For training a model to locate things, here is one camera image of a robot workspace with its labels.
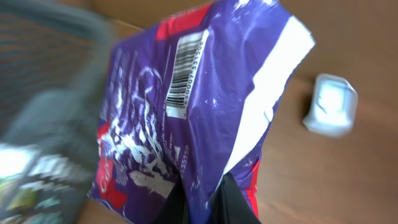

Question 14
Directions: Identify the white barcode scanner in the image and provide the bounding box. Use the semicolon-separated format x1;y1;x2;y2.
302;73;358;138

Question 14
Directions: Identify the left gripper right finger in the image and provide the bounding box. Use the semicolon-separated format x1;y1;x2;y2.
210;173;261;224

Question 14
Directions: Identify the purple snack package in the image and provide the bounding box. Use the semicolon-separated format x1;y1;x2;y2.
89;1;315;223

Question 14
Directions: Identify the grey plastic mesh basket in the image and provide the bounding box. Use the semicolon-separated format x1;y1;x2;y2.
1;0;114;223

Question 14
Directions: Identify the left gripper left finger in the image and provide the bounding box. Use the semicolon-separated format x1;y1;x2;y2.
152;180;189;224

